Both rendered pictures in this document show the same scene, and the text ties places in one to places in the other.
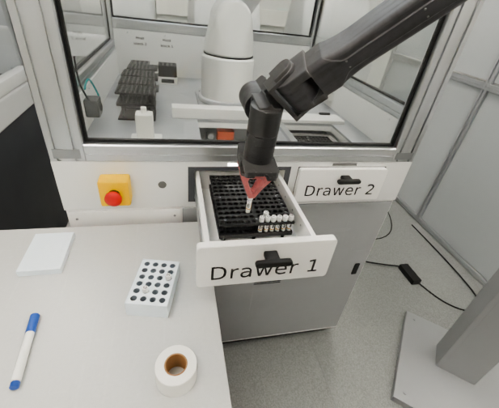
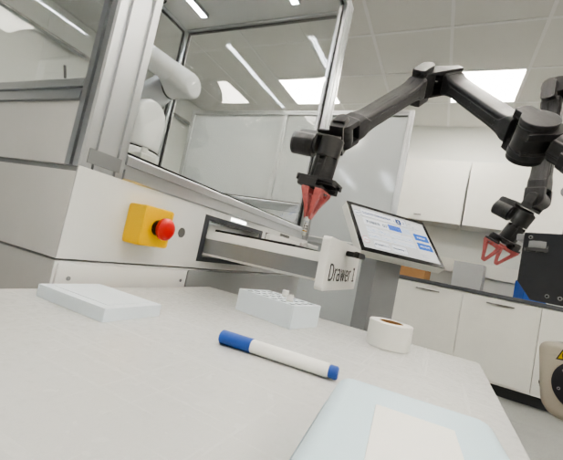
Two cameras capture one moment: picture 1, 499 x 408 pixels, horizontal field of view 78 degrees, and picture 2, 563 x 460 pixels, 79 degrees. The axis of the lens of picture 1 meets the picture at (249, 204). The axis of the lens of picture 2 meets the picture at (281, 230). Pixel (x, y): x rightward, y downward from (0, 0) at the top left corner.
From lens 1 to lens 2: 79 cm
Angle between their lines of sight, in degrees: 59
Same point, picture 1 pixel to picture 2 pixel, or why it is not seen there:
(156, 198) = (171, 252)
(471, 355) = not seen: hidden behind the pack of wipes
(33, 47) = (130, 25)
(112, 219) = (115, 283)
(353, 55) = (374, 119)
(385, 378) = not seen: outside the picture
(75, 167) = (106, 183)
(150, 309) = (308, 314)
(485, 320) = not seen: hidden behind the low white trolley
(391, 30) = (386, 111)
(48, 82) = (128, 66)
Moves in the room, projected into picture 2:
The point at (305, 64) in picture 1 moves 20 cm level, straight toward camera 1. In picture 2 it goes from (355, 118) to (433, 103)
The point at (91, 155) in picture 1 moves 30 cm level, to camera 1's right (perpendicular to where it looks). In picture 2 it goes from (132, 172) to (252, 209)
